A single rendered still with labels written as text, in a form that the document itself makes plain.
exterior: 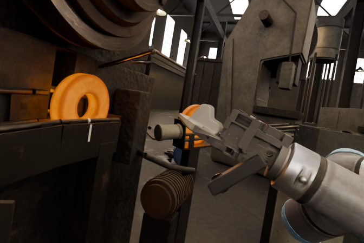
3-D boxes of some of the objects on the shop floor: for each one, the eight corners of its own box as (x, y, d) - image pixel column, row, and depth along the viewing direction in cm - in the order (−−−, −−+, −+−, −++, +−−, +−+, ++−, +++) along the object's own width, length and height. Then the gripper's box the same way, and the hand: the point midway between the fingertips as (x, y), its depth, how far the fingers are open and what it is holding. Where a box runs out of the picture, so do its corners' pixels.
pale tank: (296, 142, 784) (318, 14, 773) (292, 139, 870) (312, 24, 859) (326, 148, 753) (349, 14, 742) (319, 144, 839) (340, 25, 828)
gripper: (291, 136, 44) (198, 89, 51) (298, 140, 36) (186, 84, 42) (269, 172, 45) (181, 122, 52) (271, 186, 37) (166, 124, 43)
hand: (182, 120), depth 47 cm, fingers closed
